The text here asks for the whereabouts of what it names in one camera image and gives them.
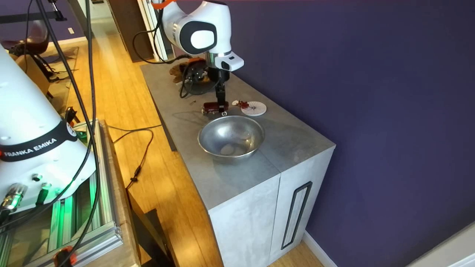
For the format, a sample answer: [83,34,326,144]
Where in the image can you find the metal bowl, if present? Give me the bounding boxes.
[196,115,265,161]

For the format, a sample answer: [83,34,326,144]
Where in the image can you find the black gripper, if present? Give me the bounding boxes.
[206,66,231,113]

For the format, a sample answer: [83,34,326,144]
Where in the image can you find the black cabinet handle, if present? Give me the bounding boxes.
[280,180,313,251]

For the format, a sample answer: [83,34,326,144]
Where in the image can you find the dark chair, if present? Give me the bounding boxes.
[9,20,64,83]

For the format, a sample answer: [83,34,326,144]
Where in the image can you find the black floor cable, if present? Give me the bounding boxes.
[105,123,164,192]

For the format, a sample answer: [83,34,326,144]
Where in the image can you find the small white plate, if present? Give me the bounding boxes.
[240,100,268,118]

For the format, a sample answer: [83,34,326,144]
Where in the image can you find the gray concrete-look cabinet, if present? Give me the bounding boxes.
[139,61,338,267]

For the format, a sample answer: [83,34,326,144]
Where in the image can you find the red toy wagon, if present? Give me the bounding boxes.
[202,101,230,119]

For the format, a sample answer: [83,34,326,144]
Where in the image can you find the aluminium robot stand frame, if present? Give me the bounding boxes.
[0,118,124,267]

